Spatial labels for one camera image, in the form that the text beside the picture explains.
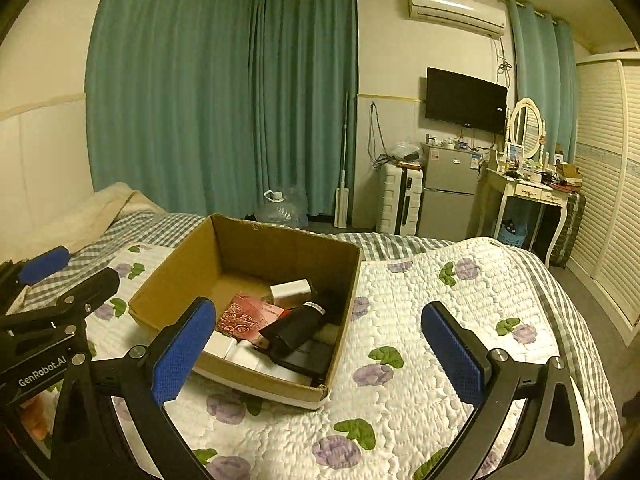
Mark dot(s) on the blue laundry basket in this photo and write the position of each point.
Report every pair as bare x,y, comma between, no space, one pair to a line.
512,236

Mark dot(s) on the white mop stick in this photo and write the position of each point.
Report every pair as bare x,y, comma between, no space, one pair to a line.
341,192

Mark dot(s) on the silver small refrigerator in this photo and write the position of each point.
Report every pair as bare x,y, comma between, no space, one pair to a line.
448,194

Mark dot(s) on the white louvered wardrobe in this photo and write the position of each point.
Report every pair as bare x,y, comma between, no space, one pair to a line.
605,257

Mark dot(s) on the grey checkered bedsheet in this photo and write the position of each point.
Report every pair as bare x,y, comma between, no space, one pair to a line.
391,411

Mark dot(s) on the white suitcase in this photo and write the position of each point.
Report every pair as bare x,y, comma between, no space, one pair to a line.
399,197

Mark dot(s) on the red patterned box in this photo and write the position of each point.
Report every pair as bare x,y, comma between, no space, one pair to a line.
246,316

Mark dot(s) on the black multiport charger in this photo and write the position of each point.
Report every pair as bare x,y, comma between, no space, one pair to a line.
288,333

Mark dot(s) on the green curtain by wardrobe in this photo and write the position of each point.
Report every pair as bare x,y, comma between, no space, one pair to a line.
546,72

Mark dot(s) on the white square power adapter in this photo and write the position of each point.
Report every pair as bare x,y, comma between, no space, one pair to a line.
291,294

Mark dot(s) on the white wall air conditioner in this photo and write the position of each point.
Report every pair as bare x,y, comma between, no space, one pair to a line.
469,15

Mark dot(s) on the black wall television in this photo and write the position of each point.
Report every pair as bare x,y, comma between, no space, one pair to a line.
466,101

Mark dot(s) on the white dressing table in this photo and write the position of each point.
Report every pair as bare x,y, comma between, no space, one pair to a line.
529,196

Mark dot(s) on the large green curtain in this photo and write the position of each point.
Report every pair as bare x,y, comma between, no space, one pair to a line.
203,105

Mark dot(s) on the brown cardboard box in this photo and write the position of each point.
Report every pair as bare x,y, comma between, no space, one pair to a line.
224,256

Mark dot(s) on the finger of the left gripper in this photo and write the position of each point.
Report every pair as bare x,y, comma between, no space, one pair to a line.
34,270
67,316

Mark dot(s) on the operator hand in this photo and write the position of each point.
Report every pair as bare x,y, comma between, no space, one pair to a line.
33,419

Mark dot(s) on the black remote control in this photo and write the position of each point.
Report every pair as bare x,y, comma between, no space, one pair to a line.
311,359

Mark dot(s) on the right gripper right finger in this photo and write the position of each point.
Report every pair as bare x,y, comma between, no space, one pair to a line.
547,441

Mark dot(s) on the white floral quilt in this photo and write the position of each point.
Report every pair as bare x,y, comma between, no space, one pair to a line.
251,351

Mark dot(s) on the clear water jug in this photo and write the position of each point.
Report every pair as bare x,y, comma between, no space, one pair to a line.
284,208

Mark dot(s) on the oval white vanity mirror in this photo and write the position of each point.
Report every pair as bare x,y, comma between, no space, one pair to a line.
526,128

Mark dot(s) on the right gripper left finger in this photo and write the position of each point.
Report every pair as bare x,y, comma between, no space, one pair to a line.
88,441

